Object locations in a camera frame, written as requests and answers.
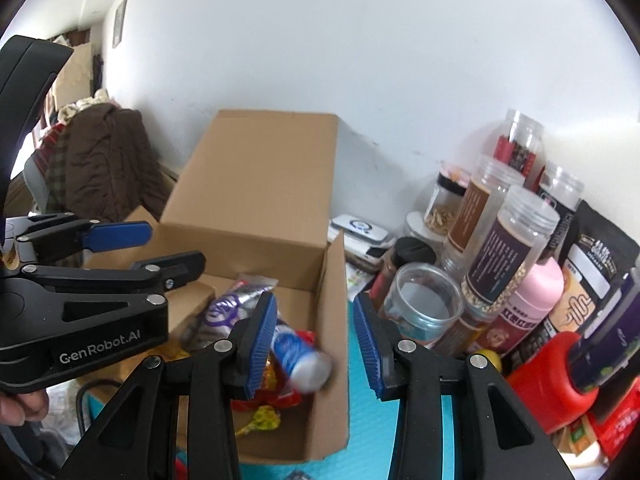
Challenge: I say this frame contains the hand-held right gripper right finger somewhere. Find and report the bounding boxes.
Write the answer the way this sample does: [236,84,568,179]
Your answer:
[352,292,576,480]

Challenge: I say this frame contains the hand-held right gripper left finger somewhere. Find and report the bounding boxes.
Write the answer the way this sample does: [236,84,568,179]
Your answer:
[60,291,279,480]

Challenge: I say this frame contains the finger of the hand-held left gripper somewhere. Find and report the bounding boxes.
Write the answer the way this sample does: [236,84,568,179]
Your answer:
[6,250,207,348]
[12,212,153,266]

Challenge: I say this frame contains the small white blue bottle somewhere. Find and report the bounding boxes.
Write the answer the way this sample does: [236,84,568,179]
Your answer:
[270,322,333,392]

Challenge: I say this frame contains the silver purple print snack packet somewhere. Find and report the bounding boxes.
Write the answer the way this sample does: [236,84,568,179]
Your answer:
[192,272,278,356]

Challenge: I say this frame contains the red gold print snack packet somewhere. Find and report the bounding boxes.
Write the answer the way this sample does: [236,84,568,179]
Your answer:
[231,330,321,411]

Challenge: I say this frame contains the yellow lollipop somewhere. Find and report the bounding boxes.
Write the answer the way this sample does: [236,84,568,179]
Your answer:
[234,405,282,437]

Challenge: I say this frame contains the clear bag of yellow crackers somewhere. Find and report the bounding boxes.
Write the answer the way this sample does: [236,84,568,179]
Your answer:
[167,335,201,361]

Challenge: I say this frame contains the cardboard box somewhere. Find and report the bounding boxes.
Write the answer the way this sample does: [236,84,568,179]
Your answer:
[82,109,351,466]

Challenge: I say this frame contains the person's left hand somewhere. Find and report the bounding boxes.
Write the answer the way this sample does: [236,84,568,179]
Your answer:
[0,387,51,427]

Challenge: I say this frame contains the clear plastic cup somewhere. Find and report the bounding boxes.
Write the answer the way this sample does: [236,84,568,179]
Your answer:
[382,262,463,343]

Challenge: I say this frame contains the brown quilted jacket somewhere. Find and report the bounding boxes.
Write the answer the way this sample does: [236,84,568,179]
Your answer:
[65,104,171,221]

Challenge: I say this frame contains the green checked cloth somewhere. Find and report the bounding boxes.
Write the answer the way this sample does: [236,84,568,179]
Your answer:
[45,130,76,216]

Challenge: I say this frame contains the teal table mat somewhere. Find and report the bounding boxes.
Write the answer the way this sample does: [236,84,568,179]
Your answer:
[85,285,461,480]

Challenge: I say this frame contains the small dark flat box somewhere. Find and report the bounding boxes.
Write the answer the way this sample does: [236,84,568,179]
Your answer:
[345,240,398,273]

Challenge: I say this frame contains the brown jar black lid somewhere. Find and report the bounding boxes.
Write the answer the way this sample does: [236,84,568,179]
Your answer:
[372,236,437,311]

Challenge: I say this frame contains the grey chair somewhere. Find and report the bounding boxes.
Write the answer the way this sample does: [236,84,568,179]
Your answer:
[22,152,51,211]

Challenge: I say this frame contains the red striped cloth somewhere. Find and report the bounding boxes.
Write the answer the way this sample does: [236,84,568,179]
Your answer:
[40,122,68,161]

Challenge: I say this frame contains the white electronic device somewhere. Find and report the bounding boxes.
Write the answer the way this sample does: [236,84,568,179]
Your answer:
[330,214,390,243]

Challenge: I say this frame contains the low clear round jar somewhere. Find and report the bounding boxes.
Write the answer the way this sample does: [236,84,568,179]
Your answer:
[404,210,441,241]

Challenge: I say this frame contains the cream fleece cloth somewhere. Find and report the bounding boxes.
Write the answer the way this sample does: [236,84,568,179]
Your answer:
[57,89,111,121]

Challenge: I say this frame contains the glass jar tan contents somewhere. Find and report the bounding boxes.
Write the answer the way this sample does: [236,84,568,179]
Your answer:
[424,161,471,236]

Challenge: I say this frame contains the tall jar dark purple label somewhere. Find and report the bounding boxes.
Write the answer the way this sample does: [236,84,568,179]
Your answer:
[460,185,561,316]

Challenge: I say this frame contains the pink bottle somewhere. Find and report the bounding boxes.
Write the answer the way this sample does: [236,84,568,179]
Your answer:
[482,257,565,356]

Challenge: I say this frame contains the flat cardboard sheet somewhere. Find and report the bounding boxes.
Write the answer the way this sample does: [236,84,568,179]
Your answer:
[52,42,96,106]

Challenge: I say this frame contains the tall jar brown label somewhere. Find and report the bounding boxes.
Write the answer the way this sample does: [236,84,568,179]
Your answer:
[442,154,523,261]

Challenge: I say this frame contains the red plastic container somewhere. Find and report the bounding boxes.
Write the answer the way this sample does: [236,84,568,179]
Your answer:
[505,331,601,433]

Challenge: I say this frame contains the tan patterned packet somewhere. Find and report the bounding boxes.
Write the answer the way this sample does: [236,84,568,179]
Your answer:
[542,260,611,333]

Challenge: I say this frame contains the green white small box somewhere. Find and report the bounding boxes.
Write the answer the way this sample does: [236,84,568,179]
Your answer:
[567,415,601,453]

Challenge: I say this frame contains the clear lid dark jar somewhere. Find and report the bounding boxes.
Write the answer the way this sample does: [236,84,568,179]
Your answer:
[537,161,586,261]

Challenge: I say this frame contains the black pouch white label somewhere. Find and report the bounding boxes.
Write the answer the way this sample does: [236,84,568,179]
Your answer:
[557,200,640,311]

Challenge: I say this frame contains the clear jar red contents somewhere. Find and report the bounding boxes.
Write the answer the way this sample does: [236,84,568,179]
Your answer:
[492,108,545,176]

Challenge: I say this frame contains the red white print box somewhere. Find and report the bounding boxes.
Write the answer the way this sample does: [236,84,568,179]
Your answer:
[590,395,640,466]

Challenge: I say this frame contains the black cable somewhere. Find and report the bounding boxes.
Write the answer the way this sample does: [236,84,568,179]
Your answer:
[75,375,118,441]

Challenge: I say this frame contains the small framed wall picture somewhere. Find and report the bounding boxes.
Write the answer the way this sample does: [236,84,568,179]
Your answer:
[112,0,129,50]

